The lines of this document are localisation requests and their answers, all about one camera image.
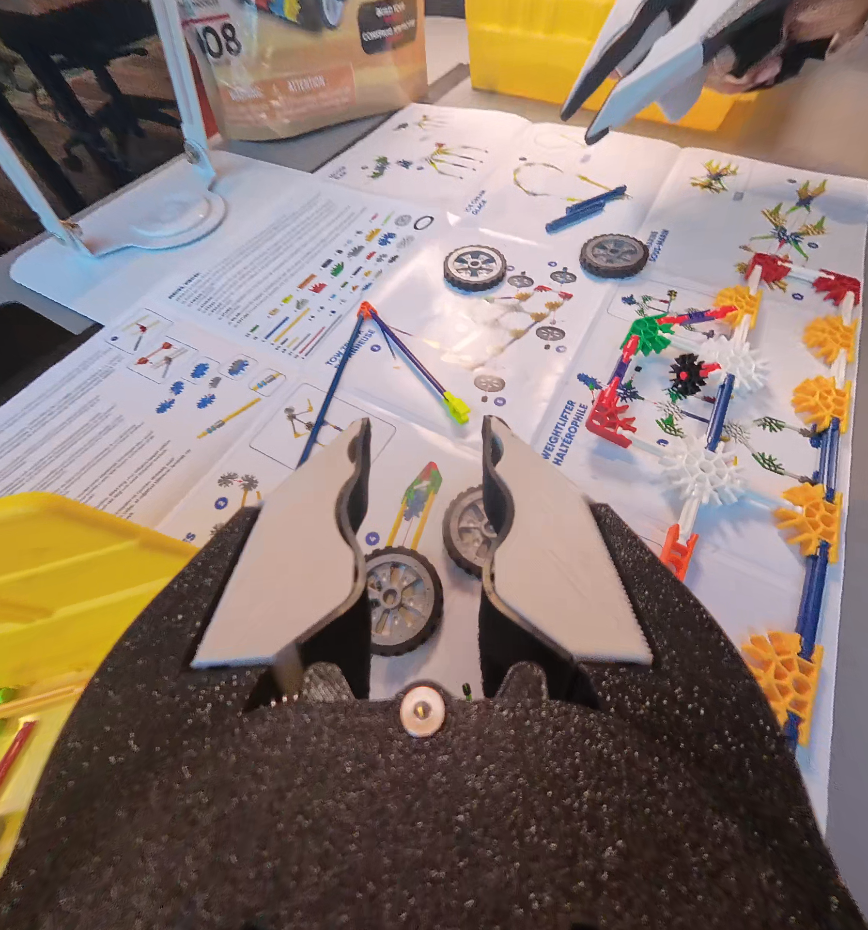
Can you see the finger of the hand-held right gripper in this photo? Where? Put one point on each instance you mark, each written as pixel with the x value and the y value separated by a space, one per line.
pixel 615 43
pixel 666 72

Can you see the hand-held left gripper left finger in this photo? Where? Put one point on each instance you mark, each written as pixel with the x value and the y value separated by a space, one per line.
pixel 289 567

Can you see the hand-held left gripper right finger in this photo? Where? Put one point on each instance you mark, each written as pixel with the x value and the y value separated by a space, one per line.
pixel 565 574

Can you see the black toy wheel grey hub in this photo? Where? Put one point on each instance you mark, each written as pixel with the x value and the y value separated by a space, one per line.
pixel 475 267
pixel 401 599
pixel 467 527
pixel 608 254

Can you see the short blue plastic rod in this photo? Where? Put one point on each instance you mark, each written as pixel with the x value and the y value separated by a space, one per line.
pixel 601 200
pixel 576 216

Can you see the white desk lamp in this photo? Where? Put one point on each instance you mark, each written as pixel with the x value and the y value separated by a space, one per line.
pixel 150 218

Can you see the person's right hand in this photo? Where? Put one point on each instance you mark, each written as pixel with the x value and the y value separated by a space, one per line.
pixel 826 18

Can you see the empty yellow plastic bin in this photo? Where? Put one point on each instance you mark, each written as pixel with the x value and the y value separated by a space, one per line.
pixel 521 51

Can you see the blue rods with orange connector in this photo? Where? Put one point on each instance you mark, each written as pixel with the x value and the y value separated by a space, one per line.
pixel 457 408

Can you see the yellow plastic bin with rods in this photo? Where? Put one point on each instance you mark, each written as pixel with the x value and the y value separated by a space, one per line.
pixel 56 567

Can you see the yellow plastic rod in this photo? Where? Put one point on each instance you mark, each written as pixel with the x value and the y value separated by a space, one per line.
pixel 34 701

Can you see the cardboard toy box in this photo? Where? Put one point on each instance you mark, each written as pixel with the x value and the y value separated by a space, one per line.
pixel 310 87

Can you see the printed instruction sheet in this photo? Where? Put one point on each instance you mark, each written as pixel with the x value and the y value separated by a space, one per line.
pixel 245 240

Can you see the dark flat panel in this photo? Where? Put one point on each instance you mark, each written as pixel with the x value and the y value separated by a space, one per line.
pixel 27 363

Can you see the red plastic rod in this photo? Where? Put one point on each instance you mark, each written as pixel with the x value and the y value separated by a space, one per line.
pixel 2 770

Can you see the white number card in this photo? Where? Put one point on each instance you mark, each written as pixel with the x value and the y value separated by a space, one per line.
pixel 220 36

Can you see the multicolour construction toy frame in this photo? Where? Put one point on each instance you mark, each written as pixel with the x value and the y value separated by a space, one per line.
pixel 703 469

